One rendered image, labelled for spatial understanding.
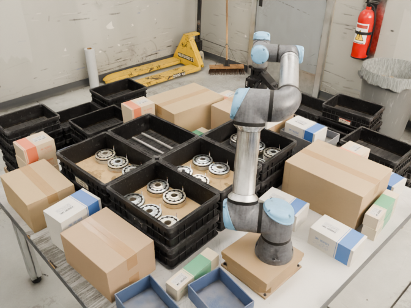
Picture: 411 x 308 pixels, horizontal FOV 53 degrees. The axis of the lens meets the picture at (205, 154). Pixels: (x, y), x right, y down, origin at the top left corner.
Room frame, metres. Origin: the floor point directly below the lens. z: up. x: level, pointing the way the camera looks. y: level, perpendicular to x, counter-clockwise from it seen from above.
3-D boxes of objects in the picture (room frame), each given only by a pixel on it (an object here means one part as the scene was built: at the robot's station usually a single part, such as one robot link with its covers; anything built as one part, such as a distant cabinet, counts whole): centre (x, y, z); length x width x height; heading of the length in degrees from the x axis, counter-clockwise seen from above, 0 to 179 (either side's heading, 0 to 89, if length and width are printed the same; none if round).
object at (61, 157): (1.65, 0.48, 0.92); 0.40 x 0.30 x 0.02; 48
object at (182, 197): (1.43, 0.14, 0.86); 0.10 x 0.10 x 0.01
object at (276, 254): (1.18, -0.28, 0.83); 0.15 x 0.15 x 0.10
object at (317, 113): (3.22, -0.88, 0.31); 0.40 x 0.30 x 0.34; 44
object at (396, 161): (2.36, -1.15, 0.37); 0.40 x 0.30 x 0.45; 44
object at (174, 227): (1.38, 0.18, 0.92); 0.40 x 0.30 x 0.02; 48
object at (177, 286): (1.11, 0.04, 0.73); 0.24 x 0.06 x 0.06; 139
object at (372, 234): (1.44, -0.80, 0.73); 0.24 x 0.06 x 0.06; 140
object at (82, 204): (1.34, 0.56, 0.83); 0.20 x 0.12 x 0.09; 142
